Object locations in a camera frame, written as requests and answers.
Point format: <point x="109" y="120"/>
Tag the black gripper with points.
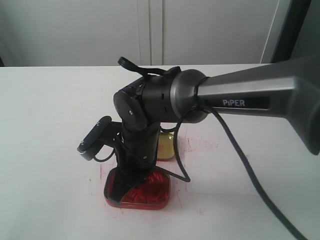
<point x="138" y="156"/>

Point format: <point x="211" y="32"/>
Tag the red ink pad tin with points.
<point x="152" y="194"/>

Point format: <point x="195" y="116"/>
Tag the white paper sheet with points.
<point x="216" y="173"/>

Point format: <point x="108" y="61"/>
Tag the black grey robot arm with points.
<point x="288" y="89"/>

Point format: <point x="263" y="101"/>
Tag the gold tin lid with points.
<point x="165" y="150"/>

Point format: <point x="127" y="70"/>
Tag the white cabinet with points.
<point x="148" y="32"/>

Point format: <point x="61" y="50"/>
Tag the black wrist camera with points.
<point x="92" y="144"/>

